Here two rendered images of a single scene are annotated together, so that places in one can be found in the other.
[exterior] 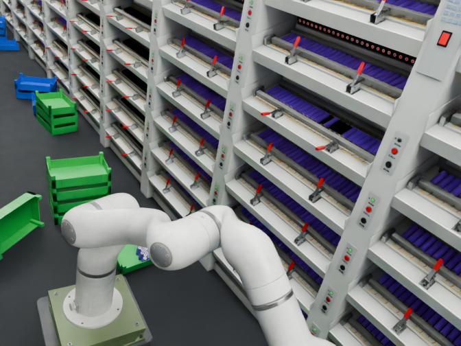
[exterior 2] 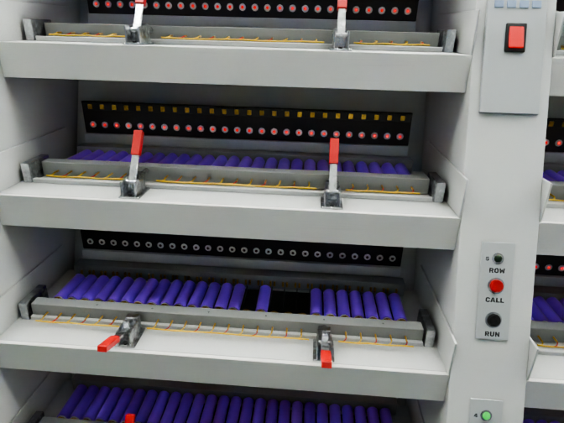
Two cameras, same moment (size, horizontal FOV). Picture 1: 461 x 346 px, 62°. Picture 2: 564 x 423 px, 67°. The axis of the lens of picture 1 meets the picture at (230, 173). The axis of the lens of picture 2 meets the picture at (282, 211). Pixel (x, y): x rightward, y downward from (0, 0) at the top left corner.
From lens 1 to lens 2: 0.86 m
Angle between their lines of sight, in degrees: 50
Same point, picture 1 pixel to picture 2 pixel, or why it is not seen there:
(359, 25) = (313, 60)
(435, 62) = (514, 83)
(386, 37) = (384, 68)
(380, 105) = (412, 209)
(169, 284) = not seen: outside the picture
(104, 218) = not seen: outside the picture
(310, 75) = (212, 203)
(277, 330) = not seen: outside the picture
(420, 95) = (505, 154)
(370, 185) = (465, 384)
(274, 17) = (33, 116)
